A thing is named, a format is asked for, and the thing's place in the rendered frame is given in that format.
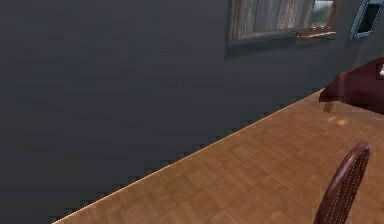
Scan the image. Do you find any dark brown wooden chair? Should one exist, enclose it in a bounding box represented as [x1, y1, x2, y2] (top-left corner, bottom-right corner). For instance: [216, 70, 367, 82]
[313, 141, 372, 224]

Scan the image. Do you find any wooden framed window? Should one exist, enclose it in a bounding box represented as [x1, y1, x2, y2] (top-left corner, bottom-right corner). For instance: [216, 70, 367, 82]
[225, 0, 342, 58]

